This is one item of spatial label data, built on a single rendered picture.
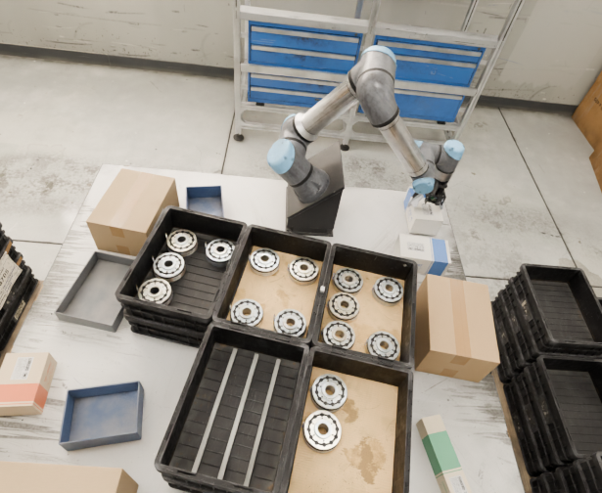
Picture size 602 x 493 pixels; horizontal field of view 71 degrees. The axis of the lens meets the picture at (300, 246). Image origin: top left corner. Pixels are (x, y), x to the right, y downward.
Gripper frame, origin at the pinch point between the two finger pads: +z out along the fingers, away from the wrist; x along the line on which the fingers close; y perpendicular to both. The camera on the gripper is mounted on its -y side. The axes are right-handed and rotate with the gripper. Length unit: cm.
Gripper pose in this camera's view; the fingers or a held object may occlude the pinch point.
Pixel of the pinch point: (423, 207)
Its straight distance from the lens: 192.4
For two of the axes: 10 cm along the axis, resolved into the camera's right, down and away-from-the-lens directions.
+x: 9.9, 0.8, 0.6
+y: -0.3, 7.8, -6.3
